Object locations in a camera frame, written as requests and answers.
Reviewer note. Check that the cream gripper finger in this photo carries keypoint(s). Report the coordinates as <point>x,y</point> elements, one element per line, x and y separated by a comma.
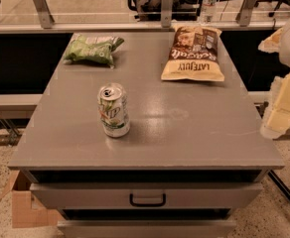
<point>272,43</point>
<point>276,118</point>

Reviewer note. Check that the green jalapeno chip bag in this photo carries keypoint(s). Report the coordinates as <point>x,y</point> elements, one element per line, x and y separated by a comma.
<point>96,49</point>

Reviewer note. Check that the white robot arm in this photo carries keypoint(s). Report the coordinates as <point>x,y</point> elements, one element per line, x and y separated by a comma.
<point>284,52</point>

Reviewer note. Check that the brown Late July chip bag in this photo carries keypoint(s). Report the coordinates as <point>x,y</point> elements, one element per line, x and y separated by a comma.
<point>194,55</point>

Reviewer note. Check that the clear plastic water bottle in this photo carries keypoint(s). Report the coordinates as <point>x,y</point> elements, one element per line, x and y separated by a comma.
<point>207,11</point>

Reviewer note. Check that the grey drawer cabinet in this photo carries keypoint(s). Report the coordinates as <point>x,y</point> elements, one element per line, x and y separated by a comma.
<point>180,131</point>

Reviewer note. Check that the upper grey drawer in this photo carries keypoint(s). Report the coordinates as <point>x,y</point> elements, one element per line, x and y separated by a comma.
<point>188,195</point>

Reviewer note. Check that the grey drawer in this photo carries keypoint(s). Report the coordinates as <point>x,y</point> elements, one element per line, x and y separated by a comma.
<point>147,228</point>
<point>188,195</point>

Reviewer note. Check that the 7UP soda can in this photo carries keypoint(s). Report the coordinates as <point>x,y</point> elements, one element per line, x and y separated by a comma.
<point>113,111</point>

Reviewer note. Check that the lower grey drawer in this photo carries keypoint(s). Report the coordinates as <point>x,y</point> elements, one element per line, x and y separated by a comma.
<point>147,228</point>

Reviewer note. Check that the cardboard box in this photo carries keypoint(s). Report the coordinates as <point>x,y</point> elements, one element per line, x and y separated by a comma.
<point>27,211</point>

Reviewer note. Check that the right metal railing post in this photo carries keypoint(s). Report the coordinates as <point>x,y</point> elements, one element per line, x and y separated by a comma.
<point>243,17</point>

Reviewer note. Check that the metal railing post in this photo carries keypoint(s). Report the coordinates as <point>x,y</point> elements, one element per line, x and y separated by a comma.
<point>44,14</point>
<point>243,17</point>
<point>166,13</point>

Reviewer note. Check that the middle metal railing post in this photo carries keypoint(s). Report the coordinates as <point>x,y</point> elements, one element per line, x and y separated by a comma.
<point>166,13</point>

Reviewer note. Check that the black drawer handle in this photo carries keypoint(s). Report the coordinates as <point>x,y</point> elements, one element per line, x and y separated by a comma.
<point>140,201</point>

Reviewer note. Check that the left metal railing post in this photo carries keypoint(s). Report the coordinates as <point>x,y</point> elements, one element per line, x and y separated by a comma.
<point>44,14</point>

